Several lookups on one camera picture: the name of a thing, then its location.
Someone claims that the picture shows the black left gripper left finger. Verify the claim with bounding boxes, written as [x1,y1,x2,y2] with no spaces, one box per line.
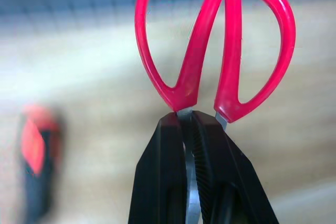
[128,111,190,224]

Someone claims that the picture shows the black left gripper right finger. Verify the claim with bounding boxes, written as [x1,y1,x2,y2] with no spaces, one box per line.
[189,111,280,224]

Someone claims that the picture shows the red handled scissors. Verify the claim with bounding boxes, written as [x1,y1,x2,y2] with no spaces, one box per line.
[134,0,297,224]

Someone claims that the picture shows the red and black tool handle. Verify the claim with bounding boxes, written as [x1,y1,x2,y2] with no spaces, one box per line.
[18,103,63,209]

